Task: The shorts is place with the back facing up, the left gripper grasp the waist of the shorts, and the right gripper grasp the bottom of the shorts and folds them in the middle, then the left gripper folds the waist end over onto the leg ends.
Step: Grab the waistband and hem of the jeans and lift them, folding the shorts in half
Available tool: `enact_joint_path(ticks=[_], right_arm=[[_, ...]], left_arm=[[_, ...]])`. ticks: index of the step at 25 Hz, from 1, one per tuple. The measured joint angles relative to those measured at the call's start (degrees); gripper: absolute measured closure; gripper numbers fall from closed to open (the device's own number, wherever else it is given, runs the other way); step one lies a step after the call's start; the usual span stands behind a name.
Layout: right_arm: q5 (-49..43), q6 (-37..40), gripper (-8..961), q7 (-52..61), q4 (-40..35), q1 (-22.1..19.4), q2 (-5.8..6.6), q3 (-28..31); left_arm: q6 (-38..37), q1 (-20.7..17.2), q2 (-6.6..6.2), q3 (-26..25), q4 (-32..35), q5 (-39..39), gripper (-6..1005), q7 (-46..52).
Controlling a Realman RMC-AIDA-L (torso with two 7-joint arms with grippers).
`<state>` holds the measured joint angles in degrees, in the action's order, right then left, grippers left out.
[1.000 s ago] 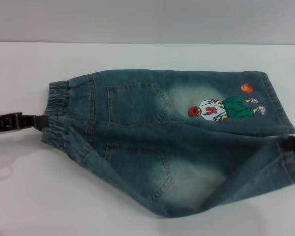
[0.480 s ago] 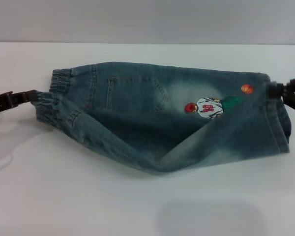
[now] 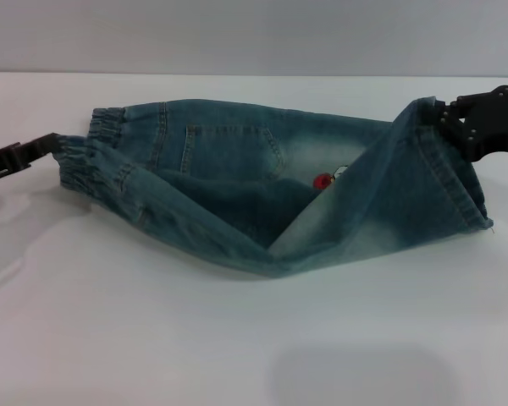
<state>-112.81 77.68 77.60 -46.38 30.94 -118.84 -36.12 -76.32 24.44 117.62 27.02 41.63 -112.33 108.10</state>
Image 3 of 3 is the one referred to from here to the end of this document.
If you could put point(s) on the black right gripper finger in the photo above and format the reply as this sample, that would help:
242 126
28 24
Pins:
451 116

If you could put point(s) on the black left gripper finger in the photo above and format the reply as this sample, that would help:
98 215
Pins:
12 158

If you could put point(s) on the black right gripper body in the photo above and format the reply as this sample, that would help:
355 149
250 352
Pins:
491 122

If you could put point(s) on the blue denim shorts with cartoon print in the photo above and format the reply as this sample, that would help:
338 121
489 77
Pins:
279 211

